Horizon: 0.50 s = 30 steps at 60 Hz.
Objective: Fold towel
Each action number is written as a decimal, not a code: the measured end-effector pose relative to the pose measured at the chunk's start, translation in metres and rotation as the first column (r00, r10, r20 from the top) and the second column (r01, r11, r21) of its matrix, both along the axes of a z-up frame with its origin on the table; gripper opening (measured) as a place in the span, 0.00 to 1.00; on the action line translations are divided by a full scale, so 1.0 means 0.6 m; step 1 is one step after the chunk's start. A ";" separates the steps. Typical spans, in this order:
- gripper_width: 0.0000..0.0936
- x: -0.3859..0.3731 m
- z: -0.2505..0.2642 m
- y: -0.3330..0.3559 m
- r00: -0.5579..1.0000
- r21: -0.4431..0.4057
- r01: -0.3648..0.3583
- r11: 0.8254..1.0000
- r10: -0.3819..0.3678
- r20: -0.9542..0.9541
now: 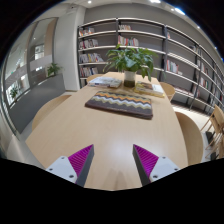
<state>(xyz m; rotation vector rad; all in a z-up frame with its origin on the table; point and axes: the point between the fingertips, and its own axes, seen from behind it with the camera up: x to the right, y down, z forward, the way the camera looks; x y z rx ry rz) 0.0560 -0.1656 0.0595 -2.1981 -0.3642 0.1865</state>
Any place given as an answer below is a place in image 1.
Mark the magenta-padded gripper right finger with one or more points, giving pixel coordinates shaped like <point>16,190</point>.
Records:
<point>161,166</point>

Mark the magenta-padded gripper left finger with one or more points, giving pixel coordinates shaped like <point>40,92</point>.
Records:
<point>63,167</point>

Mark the zigzag patterned towel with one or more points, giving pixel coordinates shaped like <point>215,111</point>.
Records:
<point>120,104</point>

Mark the slatted wooden chair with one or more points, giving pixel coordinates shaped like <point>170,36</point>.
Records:
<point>216,128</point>

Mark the yellow-edged picture book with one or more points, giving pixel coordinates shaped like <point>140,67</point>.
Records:
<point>149,89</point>

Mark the small green ledge plant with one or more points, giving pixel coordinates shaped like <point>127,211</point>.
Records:
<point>14,92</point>
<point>53,69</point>

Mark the large white book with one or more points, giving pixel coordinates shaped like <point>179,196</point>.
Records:
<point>105,82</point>

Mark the green potted plant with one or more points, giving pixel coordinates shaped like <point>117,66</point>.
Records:
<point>130,61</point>

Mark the grey bookshelf unit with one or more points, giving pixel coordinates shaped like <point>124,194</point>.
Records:
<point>106,40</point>

